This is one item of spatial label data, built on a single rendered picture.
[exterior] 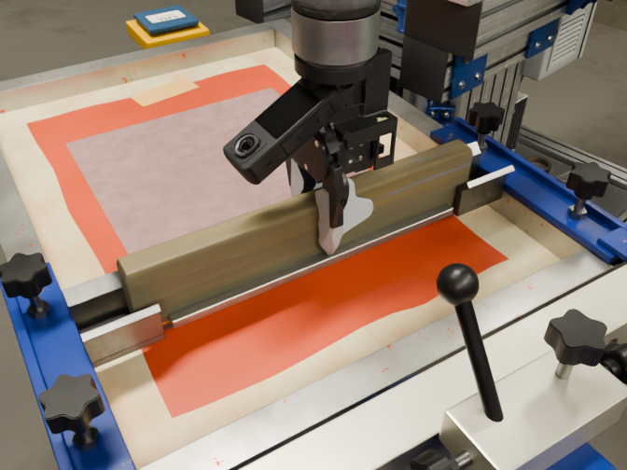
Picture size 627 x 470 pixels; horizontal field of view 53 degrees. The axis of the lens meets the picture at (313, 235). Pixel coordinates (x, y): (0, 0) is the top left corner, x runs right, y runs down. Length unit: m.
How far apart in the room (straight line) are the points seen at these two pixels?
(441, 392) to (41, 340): 0.36
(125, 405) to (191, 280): 0.13
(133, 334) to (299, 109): 0.26
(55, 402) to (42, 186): 0.46
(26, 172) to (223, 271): 0.41
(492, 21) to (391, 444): 0.71
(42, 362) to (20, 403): 1.32
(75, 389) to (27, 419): 1.39
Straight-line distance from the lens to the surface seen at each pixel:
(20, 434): 1.87
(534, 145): 2.45
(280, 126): 0.57
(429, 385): 0.51
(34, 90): 1.11
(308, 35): 0.54
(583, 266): 0.73
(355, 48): 0.54
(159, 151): 0.94
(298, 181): 0.66
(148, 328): 0.62
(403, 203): 0.71
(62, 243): 0.81
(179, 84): 1.12
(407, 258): 0.74
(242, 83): 1.11
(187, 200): 0.83
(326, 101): 0.57
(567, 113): 3.20
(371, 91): 0.60
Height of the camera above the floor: 1.44
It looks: 40 degrees down
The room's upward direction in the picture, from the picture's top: straight up
